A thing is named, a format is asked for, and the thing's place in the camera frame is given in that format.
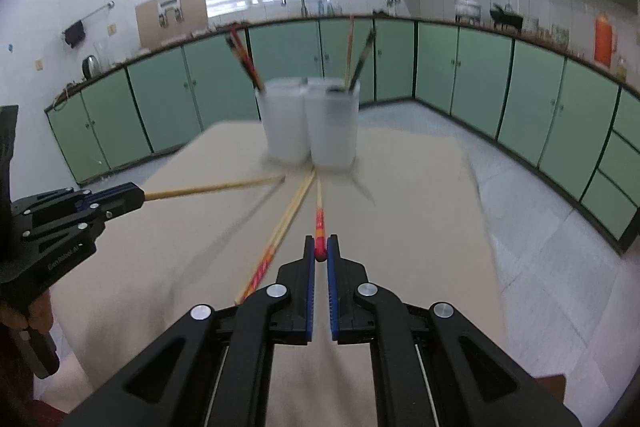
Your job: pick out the black chopstick gold band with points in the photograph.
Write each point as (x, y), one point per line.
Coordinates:
(245, 61)

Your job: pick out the white double utensil holder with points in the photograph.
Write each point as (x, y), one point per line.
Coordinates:
(310, 118)

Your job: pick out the orange thermos flask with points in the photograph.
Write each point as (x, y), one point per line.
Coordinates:
(605, 40)

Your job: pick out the red floral bamboo chopstick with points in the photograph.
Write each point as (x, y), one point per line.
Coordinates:
(247, 56)

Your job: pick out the electric kettle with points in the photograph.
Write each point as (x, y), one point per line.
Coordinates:
(91, 67)

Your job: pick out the black chopstick silver band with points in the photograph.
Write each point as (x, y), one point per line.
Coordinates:
(362, 59)

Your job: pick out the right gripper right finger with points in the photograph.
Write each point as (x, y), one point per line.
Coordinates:
(432, 366)

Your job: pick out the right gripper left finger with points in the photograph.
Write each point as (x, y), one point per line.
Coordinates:
(212, 367)

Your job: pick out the dark cloth on rail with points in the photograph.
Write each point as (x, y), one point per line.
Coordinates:
(74, 34)

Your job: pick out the orange red striped chopstick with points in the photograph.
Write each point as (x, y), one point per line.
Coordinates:
(270, 256)

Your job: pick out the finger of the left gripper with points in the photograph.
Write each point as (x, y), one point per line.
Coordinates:
(109, 213)
(124, 196)

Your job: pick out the black wok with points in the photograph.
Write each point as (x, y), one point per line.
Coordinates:
(504, 18)

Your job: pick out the green base cabinets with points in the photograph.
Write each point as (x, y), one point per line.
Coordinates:
(572, 124)

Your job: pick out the cardboard box with label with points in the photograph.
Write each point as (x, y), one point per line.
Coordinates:
(160, 22)

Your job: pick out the person hand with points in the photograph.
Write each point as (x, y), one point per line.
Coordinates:
(39, 315)

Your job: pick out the plain bamboo chopstick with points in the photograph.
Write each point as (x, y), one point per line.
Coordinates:
(292, 216)
(205, 189)

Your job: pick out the glass jar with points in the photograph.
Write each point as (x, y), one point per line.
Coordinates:
(621, 70)

